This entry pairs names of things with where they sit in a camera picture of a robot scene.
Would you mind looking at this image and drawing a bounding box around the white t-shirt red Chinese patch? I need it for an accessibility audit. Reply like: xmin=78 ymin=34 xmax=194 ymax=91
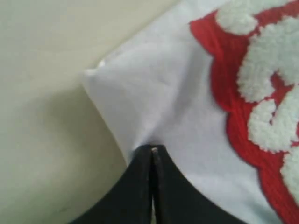
xmin=84 ymin=0 xmax=299 ymax=224

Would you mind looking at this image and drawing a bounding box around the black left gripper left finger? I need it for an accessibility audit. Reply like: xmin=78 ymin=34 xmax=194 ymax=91
xmin=71 ymin=145 xmax=152 ymax=224

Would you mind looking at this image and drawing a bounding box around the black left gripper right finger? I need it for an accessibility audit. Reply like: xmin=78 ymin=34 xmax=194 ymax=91
xmin=151 ymin=145 xmax=242 ymax=224

